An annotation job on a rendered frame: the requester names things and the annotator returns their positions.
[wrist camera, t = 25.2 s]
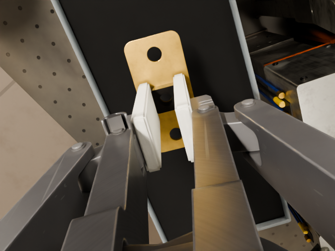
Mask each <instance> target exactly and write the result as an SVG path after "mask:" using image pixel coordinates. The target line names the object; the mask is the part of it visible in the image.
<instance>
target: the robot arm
mask: <svg viewBox="0 0 335 251"><path fill-rule="evenodd" d="M173 88H174V107H175V113H176V116H177V120H178V124H179V127H180V131H181V135H182V139H183V142H184V146H185V150H186V153H187V157H188V160H189V161H191V162H194V179H195V189H192V190H191V200H192V232H189V233H187V234H185V235H182V236H180V237H178V238H175V239H173V240H171V241H168V242H166V243H163V244H149V221H148V195H147V173H146V170H145V167H144V163H145V166H146V169H147V171H149V172H154V171H158V170H160V168H161V167H162V162H161V131H160V119H159V115H158V113H157V110H156V107H155V104H154V100H153V97H152V94H151V88H150V85H149V84H147V83H143V84H140V85H139V86H138V91H137V95H136V99H135V104H134V108H133V112H132V115H127V113H126V112H118V113H114V114H111V115H108V116H106V117H104V118H103V119H102V120H101V123H102V126H103V128H104V131H105V134H106V139H105V142H104V144H103V145H101V146H99V147H96V148H93V145H92V143H91V142H88V141H87V142H79V143H76V144H74V145H73V146H72V147H70V148H68V149H67V150H66V151H65V152H64V153H63V154H62V155H61V156H60V157H59V158H58V159H57V161H56V162H55V163H54V164H53V165H52V166H51V167H50V168H49V169H48V170H47V171H46V172H45V173H44V174H43V175H42V176H41V177H40V178H39V180H38V181H37V182H36V183H35V184H34V185H33V186H32V187H31V188H30V189H29V190H28V191H27V192H26V193H25V194H24V195H23V196H22V197H21V198H20V200H19V201H18V202H17V203H16V204H15V205H14V206H13V207H12V208H11V209H10V210H9V211H8V212H7V213H6V214H5V215H4V216H3V217H2V218H1V220H0V251H288V250H286V249H284V248H283V247H281V246H279V245H277V244H275V243H273V242H271V241H269V240H267V239H264V238H262V237H259V234H258V231H257V228H256V224H255V221H254V218H253V215H252V212H251V208H250V205H249V202H248V199H247V195H246V192H245V189H244V186H243V183H242V180H240V179H239V175H238V172H237V169H236V165H235V162H234V159H233V155H232V152H242V153H243V157H244V158H245V160H246V161H247V162H248V163H249V164H250V165H251V166H252V167H253V168H254V169H255V170H256V171H257V172H258V173H259V174H260V175H261V176H262V177H263V178H264V179H265V180H266V181H267V182H268V183H269V184H270V185H271V186H272V187H273V188H274V189H275V190H276V191H277V192H278V193H279V194H280V195H281V196H282V197H283V198H284V199H285V200H286V201H287V202H288V203H289V204H290V205H291V206H292V207H293V208H294V209H295V210H296V211H297V212H298V213H299V214H300V215H301V217H302V218H303V219H304V220H305V221H306V222H307V223H308V224H309V225H310V226H311V227H312V228H313V229H314V230H315V231H316V232H317V233H318V234H319V235H320V236H321V237H322V238H323V239H324V240H325V241H326V242H327V243H328V244H329V245H330V246H331V247H332V248H333V249H334V250H335V138H333V137H331V136H329V135H328V134H326V133H324V132H322V131H320V130H318V129H316V128H314V127H312V126H310V125H308V124H306V123H304V122H302V121H301V120H299V119H297V118H295V117H293V116H291V115H289V114H287V113H285V112H283V111H281V110H279V109H277V108H275V107H274V106H272V105H270V104H268V103H266V102H264V101H262V100H259V99H246V100H243V101H241V102H238V103H237V104H235V105H234V112H231V113H222V112H220V111H219V109H218V107H217V106H215V105H214V102H213V100H212V98H211V96H209V95H203V96H199V97H195V98H191V99H190V97H189V93H188V89H187V85H186V81H185V77H184V74H182V73H181V74H177V75H175V76H174V77H173Z"/></svg>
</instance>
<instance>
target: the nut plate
mask: <svg viewBox="0 0 335 251"><path fill-rule="evenodd" d="M151 47H157V48H159V49H160V50H161V52H162V56H161V58H160V59H159V60H158V61H152V60H150V59H149V58H148V56H147V51H148V50H149V49H150V48H151ZM124 53H125V56H126V59H127V63H128V66H129V69H130V72H131V75H132V78H133V81H134V85H135V88H136V91H138V86H139V85H140V84H143V83H147V84H149V85H150V88H151V94H152V97H153V100H154V104H155V107H156V110H157V113H158V115H159V119H160V131H161V152H166V151H170V150H175V149H179V148H183V147H185V146H184V142H183V139H182V136H181V137H180V138H177V139H175V138H172V137H171V136H170V131H171V130H172V129H173V128H180V127H179V124H178V120H177V116H176V113H175V107H174V88H173V77H174V76H175V75H177V74H181V73H182V74H184V77H185V81H186V85H187V89H188V93H189V97H190V99H191V98H194V95H193V91H192V87H191V83H190V78H189V74H188V70H187V66H186V62H185V58H184V54H183V49H182V45H181V41H180V37H179V35H178V34H177V33H176V32H175V31H172V30H170V31H166V32H162V33H158V34H155V35H151V36H148V37H144V38H140V39H137V40H133V41H130V42H128V43H127V44H126V45H125V48H124ZM162 94H170V95H171V96H172V98H171V99H170V100H169V101H163V100H162V99H161V98H160V96H161V95H162Z"/></svg>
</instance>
